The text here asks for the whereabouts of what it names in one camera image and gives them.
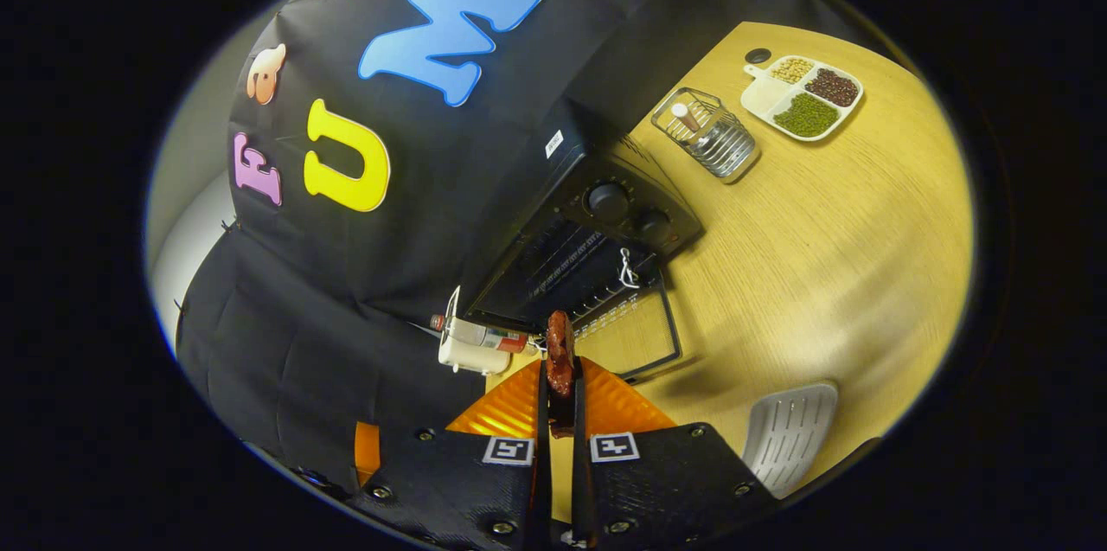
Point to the small black round disc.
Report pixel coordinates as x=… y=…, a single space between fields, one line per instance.
x=758 y=56

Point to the white ribbed tray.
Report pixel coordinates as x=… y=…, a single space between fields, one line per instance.
x=787 y=438

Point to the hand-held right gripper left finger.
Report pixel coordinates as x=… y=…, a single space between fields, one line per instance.
x=458 y=490

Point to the clear plastic water bottle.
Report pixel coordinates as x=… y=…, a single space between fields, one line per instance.
x=484 y=335

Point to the small white brown tube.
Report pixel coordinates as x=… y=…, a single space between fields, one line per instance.
x=685 y=117

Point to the white divided bean dish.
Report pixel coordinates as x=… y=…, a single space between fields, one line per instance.
x=804 y=101

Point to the white toaster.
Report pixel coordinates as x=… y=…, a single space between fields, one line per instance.
x=467 y=356

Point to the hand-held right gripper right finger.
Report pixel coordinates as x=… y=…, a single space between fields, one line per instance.
x=657 y=490

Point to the red roasted meat piece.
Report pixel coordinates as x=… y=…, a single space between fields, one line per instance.
x=560 y=352

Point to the black electric oven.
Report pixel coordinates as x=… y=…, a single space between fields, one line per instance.
x=597 y=205

